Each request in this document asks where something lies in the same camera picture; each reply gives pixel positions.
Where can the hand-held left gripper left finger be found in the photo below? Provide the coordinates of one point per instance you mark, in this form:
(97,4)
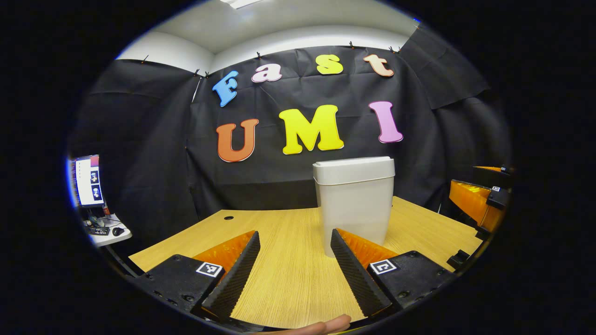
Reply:
(235,279)

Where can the white side desk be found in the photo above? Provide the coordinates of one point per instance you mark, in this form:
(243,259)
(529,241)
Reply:
(116,239)

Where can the computer monitor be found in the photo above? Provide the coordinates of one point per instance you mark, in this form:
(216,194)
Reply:
(88,181)

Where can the ceiling light panel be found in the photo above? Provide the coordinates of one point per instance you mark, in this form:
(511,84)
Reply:
(240,3)

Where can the wooden desktop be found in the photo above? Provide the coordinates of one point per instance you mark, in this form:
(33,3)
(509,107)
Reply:
(288,242)

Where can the black keyboard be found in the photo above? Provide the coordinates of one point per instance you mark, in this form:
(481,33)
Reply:
(98,231)

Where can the black backdrop cloth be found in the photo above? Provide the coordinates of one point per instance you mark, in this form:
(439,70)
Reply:
(153,139)

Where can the black computer mouse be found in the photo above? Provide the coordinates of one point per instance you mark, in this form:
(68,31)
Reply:
(118,231)

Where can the white desktop garbage bin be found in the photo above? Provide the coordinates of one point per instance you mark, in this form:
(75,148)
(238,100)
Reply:
(354,204)

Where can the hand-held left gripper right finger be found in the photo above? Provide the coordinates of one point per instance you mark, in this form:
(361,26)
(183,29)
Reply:
(356,274)

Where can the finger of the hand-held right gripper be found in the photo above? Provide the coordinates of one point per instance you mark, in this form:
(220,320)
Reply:
(486,177)
(497,197)

